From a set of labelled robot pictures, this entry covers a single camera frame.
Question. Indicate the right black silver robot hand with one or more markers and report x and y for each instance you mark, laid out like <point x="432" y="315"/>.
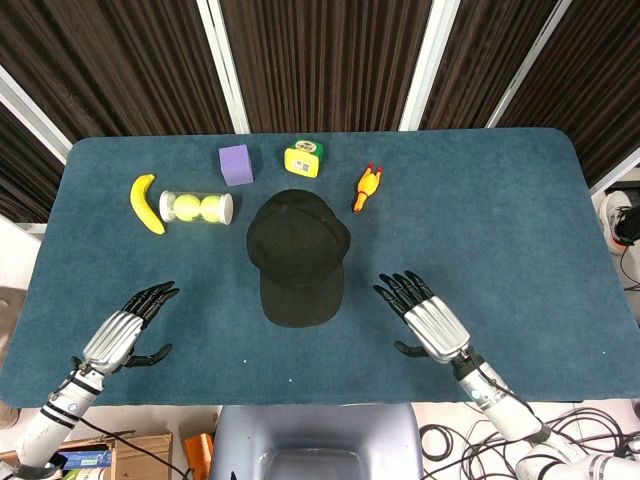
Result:
<point x="437" y="327"/>

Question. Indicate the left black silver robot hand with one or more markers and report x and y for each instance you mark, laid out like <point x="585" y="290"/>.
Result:
<point x="112" y="337"/>

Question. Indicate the black baseball cap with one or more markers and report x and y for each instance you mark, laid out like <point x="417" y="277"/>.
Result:
<point x="297" y="255"/>

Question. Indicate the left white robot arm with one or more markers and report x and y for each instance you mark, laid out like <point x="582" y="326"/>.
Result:
<point x="60" y="410"/>

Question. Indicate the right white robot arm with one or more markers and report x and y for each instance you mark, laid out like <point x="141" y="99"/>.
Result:
<point x="500" y="405"/>

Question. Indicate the blue felt table mat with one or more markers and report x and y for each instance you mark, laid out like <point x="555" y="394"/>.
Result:
<point x="500" y="225"/>

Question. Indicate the blue white small carton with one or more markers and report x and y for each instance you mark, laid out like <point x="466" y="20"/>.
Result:
<point x="85" y="458"/>

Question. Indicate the brown cardboard box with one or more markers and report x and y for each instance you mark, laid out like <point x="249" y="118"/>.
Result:
<point x="145" y="457"/>

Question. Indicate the yellow banana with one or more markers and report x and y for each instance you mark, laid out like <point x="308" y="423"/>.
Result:
<point x="140" y="205"/>

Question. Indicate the orange plastic object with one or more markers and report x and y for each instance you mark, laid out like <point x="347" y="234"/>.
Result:
<point x="200" y="452"/>

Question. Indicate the yellow-green tennis ball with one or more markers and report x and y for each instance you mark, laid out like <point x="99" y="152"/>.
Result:
<point x="212" y="208"/>
<point x="187" y="207"/>

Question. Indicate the yellow rubber chicken toy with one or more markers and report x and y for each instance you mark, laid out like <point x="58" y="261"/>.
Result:
<point x="366" y="187"/>

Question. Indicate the grey robot torso base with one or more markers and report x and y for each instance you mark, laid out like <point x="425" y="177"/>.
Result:
<point x="315" y="435"/>

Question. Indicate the clear tennis ball tube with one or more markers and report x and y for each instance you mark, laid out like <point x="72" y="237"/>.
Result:
<point x="226" y="208"/>

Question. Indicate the white sneaker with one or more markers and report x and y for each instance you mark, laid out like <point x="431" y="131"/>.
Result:
<point x="612" y="215"/>

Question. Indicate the purple foam cube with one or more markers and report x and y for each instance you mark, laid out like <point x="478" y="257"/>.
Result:
<point x="236" y="165"/>

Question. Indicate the yellow green small box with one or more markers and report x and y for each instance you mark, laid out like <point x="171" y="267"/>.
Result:
<point x="302" y="162"/>

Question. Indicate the dark brown pleated curtain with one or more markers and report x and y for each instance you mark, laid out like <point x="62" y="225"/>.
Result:
<point x="325" y="60"/>

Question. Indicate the white frame post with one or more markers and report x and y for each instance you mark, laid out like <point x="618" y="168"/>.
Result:
<point x="30" y="112"/>
<point x="530" y="65"/>
<point x="225" y="70"/>
<point x="427" y="70"/>

